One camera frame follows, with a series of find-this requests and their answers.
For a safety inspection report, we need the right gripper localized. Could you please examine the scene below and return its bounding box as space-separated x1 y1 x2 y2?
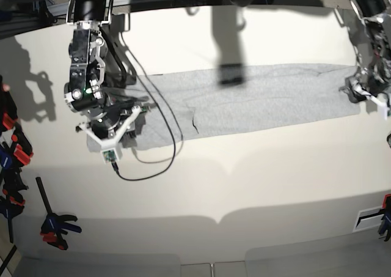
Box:
87 98 144 139

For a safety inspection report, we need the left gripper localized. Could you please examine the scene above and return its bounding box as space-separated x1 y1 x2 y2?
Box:
345 73 390 103

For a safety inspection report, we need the grey T-shirt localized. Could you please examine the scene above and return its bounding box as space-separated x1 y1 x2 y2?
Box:
86 62 361 154

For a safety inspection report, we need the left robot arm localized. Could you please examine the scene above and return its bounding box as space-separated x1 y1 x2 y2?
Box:
342 0 390 103

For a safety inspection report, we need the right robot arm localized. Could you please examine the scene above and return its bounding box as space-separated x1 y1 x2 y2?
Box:
64 0 137 141

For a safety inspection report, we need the orange black clamp lower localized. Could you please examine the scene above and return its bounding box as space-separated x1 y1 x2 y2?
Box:
1 128 34 169

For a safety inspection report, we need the orange black clamp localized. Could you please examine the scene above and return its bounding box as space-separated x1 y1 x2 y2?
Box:
1 83 18 133
1 128 34 169

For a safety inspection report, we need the orange black clamp upper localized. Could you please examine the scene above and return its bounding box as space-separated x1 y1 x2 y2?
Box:
1 83 18 133

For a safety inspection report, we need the blue orange bar clamp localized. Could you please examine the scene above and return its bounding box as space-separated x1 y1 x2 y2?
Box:
35 177 82 251

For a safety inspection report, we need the blue black clamp left edge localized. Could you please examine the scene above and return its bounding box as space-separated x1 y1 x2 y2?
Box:
1 167 28 243

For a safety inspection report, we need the blue clamp right edge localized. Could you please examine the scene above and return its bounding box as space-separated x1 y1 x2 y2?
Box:
378 194 391 242

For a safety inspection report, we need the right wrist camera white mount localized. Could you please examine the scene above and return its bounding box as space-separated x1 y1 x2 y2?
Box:
76 104 150 163

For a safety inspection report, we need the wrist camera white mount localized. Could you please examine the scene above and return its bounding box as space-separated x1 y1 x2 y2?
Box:
76 104 150 163
338 83 390 120

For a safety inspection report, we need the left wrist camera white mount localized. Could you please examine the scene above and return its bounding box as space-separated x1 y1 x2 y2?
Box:
338 83 390 120

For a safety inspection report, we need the black camera cable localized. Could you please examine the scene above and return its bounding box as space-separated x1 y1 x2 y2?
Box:
100 29 186 182

